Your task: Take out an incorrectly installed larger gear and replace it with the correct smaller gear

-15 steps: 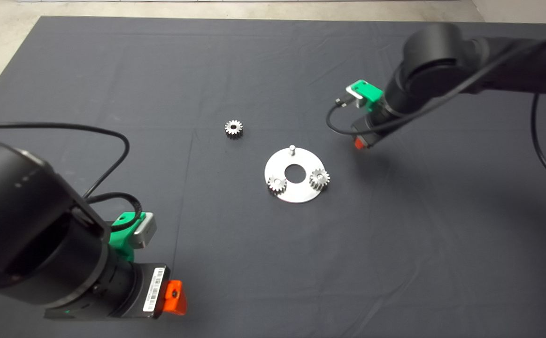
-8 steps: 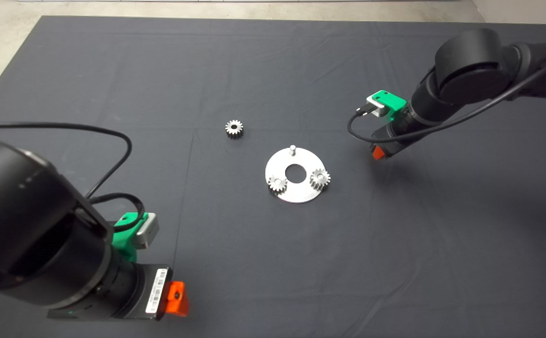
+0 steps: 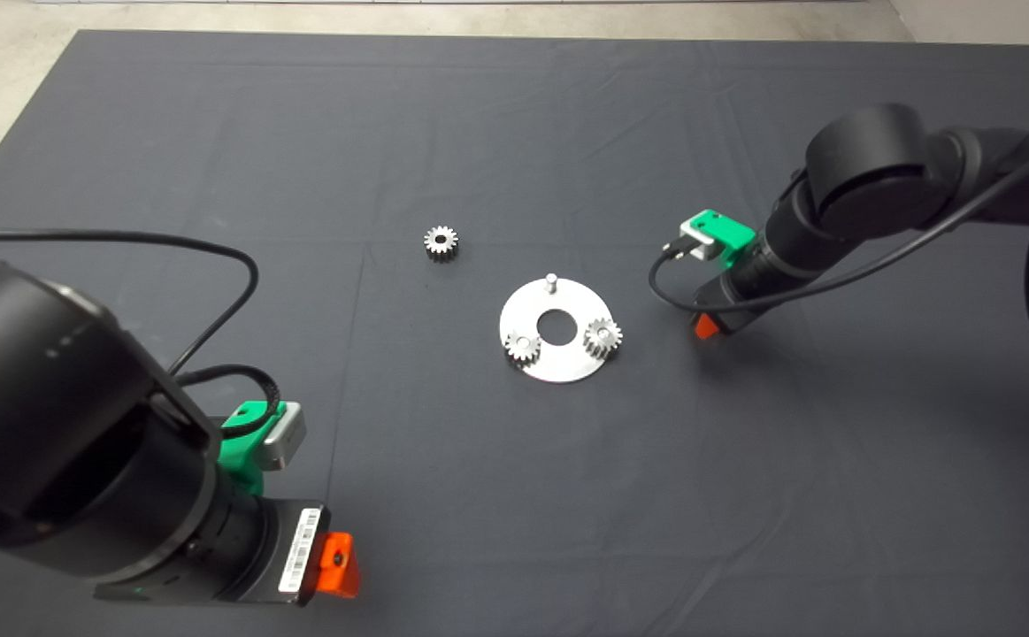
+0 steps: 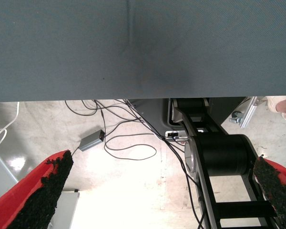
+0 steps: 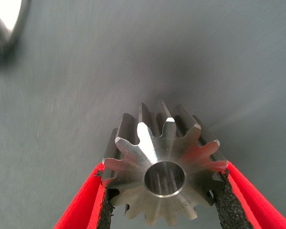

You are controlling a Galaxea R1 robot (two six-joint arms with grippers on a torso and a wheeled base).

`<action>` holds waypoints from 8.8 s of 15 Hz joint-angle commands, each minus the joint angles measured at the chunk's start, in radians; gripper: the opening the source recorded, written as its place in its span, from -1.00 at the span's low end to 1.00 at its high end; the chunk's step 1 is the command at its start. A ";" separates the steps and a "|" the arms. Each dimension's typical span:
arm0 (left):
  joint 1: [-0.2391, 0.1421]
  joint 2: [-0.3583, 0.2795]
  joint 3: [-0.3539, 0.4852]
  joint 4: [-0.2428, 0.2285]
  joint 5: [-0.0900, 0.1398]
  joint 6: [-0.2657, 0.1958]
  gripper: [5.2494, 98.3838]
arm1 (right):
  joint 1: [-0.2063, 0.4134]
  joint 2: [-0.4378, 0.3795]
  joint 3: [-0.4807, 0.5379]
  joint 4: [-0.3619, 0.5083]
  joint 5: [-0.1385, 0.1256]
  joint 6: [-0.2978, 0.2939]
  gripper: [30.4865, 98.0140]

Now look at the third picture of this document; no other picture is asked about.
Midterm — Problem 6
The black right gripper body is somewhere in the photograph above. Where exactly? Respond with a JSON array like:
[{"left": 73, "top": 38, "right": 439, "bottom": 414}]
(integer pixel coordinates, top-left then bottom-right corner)
[{"left": 693, "top": 261, "right": 776, "bottom": 337}]

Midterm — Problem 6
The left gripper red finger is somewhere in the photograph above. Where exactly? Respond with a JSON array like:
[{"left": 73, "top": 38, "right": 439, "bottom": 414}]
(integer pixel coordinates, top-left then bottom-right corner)
[{"left": 315, "top": 531, "right": 361, "bottom": 600}]

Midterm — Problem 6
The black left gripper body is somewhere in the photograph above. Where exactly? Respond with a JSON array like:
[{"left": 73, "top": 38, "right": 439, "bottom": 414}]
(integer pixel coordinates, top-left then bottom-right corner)
[{"left": 94, "top": 503, "right": 331, "bottom": 608}]

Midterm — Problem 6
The small steel gear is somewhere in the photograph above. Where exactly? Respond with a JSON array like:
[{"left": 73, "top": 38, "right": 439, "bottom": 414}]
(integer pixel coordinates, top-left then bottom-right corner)
[
  {"left": 424, "top": 226, "right": 460, "bottom": 263},
  {"left": 583, "top": 317, "right": 624, "bottom": 359},
  {"left": 503, "top": 329, "right": 543, "bottom": 364}
]

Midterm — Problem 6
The dark grey table cloth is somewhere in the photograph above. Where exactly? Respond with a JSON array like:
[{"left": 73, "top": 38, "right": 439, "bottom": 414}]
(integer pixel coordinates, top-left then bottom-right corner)
[{"left": 0, "top": 29, "right": 1029, "bottom": 637}]

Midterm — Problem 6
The round metal plate with hole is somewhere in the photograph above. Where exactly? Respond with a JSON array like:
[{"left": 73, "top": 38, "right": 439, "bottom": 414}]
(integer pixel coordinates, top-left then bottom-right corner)
[{"left": 499, "top": 273, "right": 614, "bottom": 384}]

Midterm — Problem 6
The green right camera mount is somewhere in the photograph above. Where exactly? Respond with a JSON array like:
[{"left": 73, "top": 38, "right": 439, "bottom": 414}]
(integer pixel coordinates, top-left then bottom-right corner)
[{"left": 687, "top": 210, "right": 756, "bottom": 266}]

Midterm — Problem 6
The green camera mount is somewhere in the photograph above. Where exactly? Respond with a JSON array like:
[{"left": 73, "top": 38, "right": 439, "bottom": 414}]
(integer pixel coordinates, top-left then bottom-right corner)
[
  {"left": 687, "top": 210, "right": 756, "bottom": 266},
  {"left": 218, "top": 400, "right": 289, "bottom": 496}
]

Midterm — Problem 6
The silver right camera box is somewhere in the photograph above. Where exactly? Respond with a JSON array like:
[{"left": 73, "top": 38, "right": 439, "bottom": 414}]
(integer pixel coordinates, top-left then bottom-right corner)
[{"left": 678, "top": 219, "right": 714, "bottom": 262}]

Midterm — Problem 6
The silver camera box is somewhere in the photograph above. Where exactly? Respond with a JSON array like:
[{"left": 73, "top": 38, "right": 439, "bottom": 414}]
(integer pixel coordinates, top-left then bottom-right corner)
[
  {"left": 257, "top": 403, "right": 307, "bottom": 472},
  {"left": 678, "top": 219, "right": 714, "bottom": 262}
]

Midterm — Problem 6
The black right camera cable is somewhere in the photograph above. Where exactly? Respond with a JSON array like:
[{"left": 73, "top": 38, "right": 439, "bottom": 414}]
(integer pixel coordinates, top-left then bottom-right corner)
[{"left": 649, "top": 133, "right": 1029, "bottom": 395}]

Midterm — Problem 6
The black camera cable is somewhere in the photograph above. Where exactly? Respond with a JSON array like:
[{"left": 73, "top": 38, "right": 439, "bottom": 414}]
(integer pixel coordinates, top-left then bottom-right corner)
[
  {"left": 0, "top": 230, "right": 283, "bottom": 439},
  {"left": 649, "top": 133, "right": 1029, "bottom": 395}
]

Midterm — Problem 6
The green left camera mount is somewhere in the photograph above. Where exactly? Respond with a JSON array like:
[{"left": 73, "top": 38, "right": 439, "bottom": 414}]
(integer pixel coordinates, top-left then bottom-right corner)
[{"left": 218, "top": 400, "right": 289, "bottom": 496}]

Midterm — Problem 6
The silver left camera box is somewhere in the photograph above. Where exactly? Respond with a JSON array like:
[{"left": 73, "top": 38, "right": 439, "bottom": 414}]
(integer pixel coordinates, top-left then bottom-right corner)
[{"left": 257, "top": 403, "right": 307, "bottom": 472}]

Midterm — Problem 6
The black left camera cable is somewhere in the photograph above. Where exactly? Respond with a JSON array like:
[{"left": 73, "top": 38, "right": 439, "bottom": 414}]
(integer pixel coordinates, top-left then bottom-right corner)
[{"left": 0, "top": 230, "right": 283, "bottom": 439}]

